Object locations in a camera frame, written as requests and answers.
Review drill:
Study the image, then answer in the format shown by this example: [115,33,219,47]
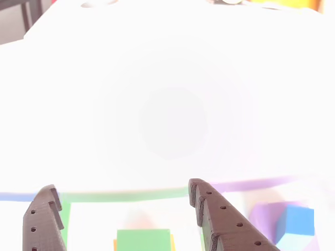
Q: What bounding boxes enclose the purple block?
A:
[248,200,320,251]

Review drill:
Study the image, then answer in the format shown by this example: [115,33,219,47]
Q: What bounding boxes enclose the orange block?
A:
[113,233,176,251]

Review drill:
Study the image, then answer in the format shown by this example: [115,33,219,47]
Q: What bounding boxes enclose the small blue cube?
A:
[275,204,315,251]

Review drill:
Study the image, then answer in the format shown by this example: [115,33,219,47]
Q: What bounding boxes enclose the green cube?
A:
[116,229,171,251]

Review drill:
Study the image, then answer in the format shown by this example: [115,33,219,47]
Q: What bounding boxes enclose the dark background furniture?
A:
[0,0,54,45]

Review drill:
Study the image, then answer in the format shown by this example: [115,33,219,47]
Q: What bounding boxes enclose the grey oval desk grommet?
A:
[206,0,244,5]
[80,0,118,8]

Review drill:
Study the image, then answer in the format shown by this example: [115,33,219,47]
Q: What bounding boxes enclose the yellow orange background object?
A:
[247,0,326,14]

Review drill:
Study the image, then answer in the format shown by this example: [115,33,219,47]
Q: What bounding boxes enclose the blue square frame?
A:
[0,192,38,202]

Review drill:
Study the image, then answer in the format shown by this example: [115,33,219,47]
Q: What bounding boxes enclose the purple square frame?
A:
[209,175,300,193]

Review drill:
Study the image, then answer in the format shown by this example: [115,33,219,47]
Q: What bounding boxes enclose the green square frame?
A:
[58,186,205,251]

